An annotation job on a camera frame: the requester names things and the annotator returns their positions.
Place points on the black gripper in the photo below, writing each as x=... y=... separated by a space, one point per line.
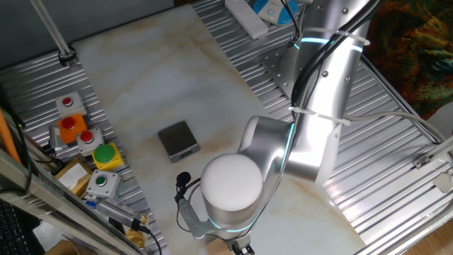
x=244 y=250

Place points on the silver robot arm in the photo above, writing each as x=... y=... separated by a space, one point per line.
x=318 y=106

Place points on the silver digital scale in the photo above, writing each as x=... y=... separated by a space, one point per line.
x=177 y=138

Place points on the yellow packaging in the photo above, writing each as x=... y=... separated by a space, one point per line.
x=136 y=239

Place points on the grey box green button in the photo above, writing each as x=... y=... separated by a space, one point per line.
x=111 y=187

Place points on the yellow box green mushroom button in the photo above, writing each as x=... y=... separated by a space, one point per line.
x=113 y=164

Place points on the blue tissue pack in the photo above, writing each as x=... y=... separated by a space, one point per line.
x=90 y=204

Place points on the cardboard box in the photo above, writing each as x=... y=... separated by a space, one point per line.
x=60 y=249

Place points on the grey box red mushroom button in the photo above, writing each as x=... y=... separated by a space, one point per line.
x=85 y=148

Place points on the white paper sheet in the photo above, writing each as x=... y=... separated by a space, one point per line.
x=46 y=233

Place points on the orange box red button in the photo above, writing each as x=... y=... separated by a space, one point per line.
x=76 y=132

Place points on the marble pattern board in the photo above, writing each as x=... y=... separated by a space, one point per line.
x=141 y=71

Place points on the white tag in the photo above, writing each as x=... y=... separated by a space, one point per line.
x=444 y=182

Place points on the grey box flat red button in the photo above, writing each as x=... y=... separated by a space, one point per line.
x=78 y=106

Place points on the black keyboard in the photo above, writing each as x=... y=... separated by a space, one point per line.
x=12 y=230

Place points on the white power strip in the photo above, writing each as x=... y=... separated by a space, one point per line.
x=247 y=17

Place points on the blue and white device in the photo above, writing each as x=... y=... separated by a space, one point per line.
x=270 y=12

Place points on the colourful patterned cloth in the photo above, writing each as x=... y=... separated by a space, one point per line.
x=407 y=53

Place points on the orange pole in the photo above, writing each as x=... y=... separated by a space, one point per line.
x=7 y=138

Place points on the black pole clamp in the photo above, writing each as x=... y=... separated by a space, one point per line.
x=63 y=58

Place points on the metal pole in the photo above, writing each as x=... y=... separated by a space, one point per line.
x=53 y=32

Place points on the silver camera mount bracket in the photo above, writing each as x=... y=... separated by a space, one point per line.
x=193 y=219

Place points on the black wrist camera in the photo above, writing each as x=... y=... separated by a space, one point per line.
x=183 y=180

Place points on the silver ribbed camera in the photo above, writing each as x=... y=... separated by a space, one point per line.
x=117 y=212

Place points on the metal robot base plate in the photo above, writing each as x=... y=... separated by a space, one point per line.
x=279 y=71

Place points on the small metal bracket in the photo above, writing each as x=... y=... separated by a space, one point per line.
x=423 y=161

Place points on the aluminium frame beam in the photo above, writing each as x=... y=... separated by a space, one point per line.
x=35 y=191

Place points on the aluminium frame bar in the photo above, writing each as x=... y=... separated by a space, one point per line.
x=442 y=147

